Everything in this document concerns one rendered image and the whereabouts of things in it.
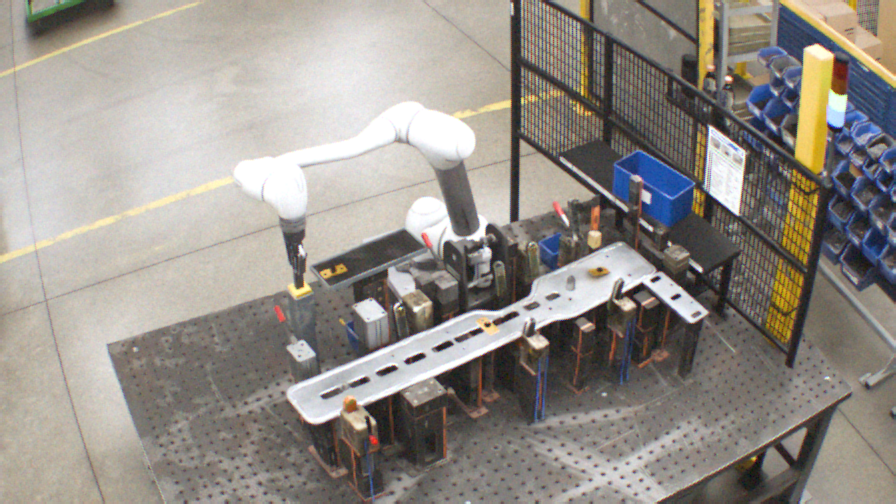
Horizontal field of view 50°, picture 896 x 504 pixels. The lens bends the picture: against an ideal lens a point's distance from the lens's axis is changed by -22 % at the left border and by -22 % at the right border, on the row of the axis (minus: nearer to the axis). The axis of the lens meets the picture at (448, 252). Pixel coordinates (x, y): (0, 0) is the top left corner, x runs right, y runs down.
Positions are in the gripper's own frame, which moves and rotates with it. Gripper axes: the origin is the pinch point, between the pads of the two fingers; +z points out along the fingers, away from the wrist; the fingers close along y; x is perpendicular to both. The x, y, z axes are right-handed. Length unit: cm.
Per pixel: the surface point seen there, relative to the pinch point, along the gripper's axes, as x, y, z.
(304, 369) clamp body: -11.7, 21.3, 17.1
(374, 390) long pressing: 3.1, 39.5, 18.9
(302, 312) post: -1.6, 3.5, 10.8
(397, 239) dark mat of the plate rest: 38.8, -3.0, 3.0
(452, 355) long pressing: 32, 39, 19
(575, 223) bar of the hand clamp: 96, 19, 7
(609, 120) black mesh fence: 150, -25, 4
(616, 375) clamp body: 88, 58, 44
